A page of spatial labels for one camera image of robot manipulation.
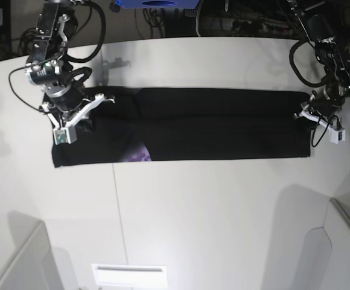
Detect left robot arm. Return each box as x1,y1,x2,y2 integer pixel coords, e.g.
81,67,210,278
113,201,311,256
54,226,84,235
288,1,350,126

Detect grey monitor edge left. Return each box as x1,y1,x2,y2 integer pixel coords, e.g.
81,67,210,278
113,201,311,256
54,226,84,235
0,221,64,290

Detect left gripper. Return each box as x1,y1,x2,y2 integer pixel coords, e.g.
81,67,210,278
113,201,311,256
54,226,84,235
293,90,345,127

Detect black T-shirt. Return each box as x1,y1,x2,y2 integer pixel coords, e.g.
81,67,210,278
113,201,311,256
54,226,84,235
51,86,311,167

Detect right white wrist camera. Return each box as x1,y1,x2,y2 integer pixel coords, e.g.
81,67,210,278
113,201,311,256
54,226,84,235
52,126,77,145

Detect blue box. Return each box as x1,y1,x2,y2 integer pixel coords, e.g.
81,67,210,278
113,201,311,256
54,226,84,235
116,0,199,9

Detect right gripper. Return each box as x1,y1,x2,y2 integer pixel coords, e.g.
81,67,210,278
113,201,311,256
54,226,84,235
40,86,115,129

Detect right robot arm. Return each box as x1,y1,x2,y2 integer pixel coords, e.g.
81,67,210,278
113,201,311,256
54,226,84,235
22,1,106,129

